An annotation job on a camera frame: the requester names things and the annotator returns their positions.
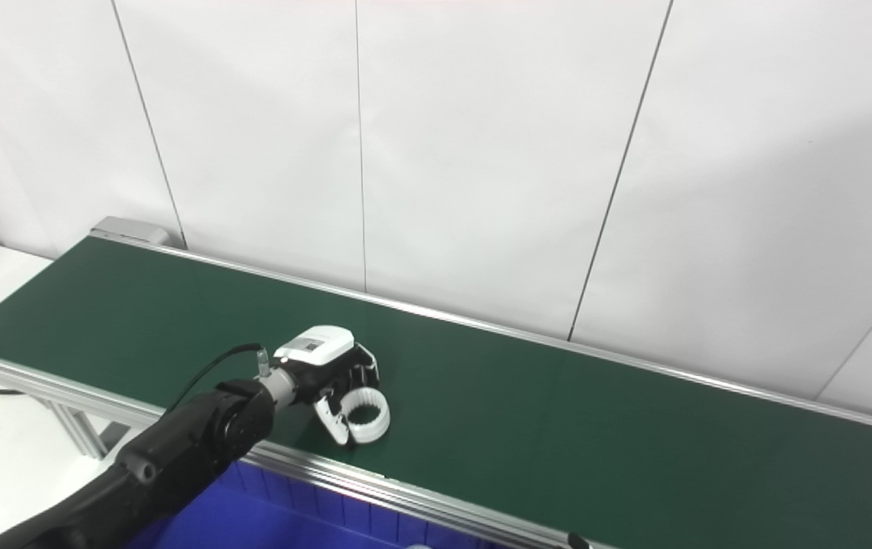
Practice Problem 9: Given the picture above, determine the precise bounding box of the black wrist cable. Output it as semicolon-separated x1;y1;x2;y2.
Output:
165;343;269;413

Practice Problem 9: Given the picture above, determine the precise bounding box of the grey conveyor end housing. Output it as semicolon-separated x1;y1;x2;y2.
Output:
90;217;170;246

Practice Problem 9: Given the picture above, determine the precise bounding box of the green conveyor belt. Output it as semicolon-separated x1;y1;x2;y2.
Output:
0;217;872;549
0;235;872;549

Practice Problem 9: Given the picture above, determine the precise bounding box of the white toothed ring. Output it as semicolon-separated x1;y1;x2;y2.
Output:
341;387;391;445

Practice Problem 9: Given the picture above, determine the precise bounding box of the aluminium conveyor leg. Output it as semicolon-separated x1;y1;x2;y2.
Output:
47;400;113;458

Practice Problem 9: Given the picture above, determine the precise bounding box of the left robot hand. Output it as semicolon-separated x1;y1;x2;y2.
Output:
272;326;381;447

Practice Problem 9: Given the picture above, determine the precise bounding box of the blue bin with white rings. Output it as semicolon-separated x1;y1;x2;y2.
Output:
125;461;498;549

